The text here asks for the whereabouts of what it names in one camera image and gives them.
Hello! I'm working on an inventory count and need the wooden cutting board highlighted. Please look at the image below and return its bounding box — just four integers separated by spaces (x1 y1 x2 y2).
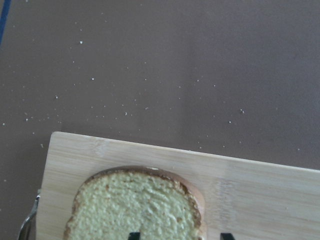
36 132 320 240

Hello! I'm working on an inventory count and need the bread slice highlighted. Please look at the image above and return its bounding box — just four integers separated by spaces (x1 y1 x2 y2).
63 166 207 240

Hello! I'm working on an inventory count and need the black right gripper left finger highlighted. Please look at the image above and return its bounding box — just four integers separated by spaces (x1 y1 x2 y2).
127 232 141 240

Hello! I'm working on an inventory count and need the metal cutting board handle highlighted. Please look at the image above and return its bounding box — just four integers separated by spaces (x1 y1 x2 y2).
17 193 41 240

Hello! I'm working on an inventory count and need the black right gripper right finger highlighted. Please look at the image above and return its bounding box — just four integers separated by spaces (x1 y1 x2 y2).
220 232 235 240

